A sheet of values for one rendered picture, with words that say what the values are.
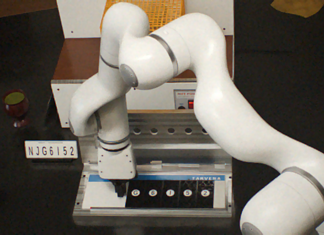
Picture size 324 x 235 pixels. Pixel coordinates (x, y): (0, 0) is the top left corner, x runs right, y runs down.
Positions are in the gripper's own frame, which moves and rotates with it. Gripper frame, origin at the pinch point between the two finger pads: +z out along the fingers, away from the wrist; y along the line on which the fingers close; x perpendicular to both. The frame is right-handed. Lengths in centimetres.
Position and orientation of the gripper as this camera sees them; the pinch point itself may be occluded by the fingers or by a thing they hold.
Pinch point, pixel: (120, 188)
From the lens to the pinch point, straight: 190.6
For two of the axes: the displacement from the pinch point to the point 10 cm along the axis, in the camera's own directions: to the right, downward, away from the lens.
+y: 9.9, 0.0, -1.2
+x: 1.0, -5.2, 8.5
